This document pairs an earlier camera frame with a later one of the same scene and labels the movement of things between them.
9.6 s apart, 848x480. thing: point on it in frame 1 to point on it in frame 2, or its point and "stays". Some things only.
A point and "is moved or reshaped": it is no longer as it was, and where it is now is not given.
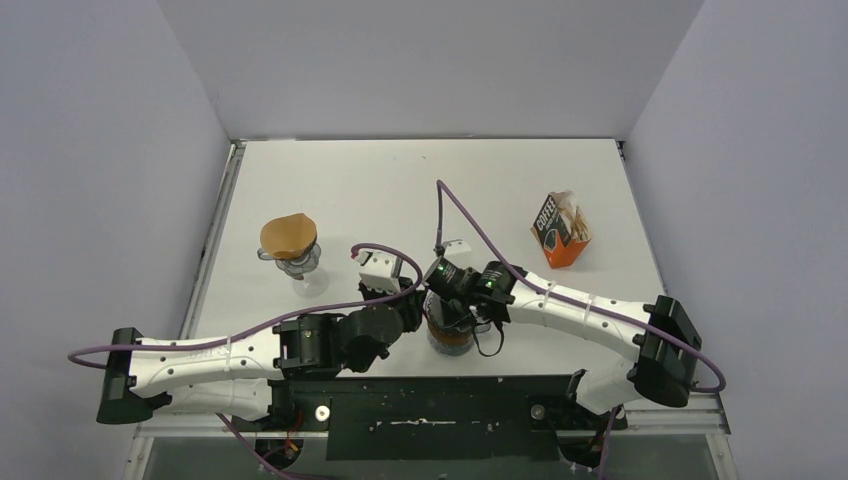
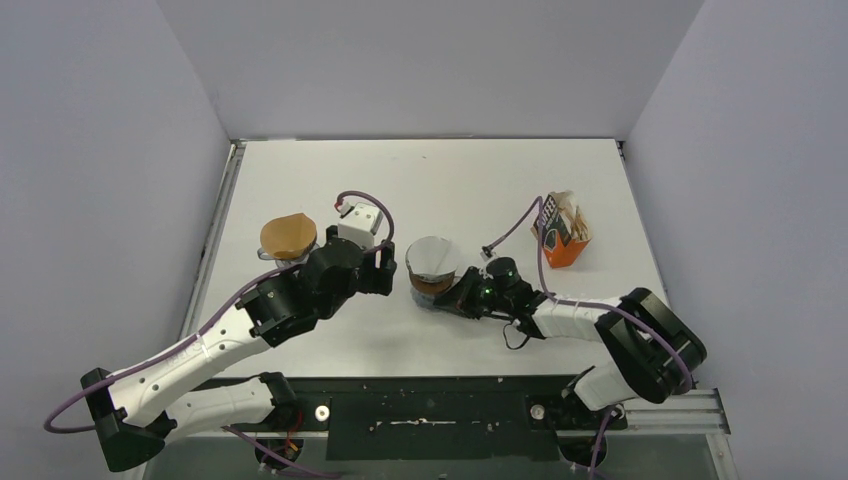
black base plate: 431,419 stays
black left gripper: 411,309 to 376,266
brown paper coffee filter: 289,237 stays
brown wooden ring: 448,338 is moved or reshaped
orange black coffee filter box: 561,228 stays
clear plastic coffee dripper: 297,266 stays
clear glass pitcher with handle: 453,334 is moved or reshaped
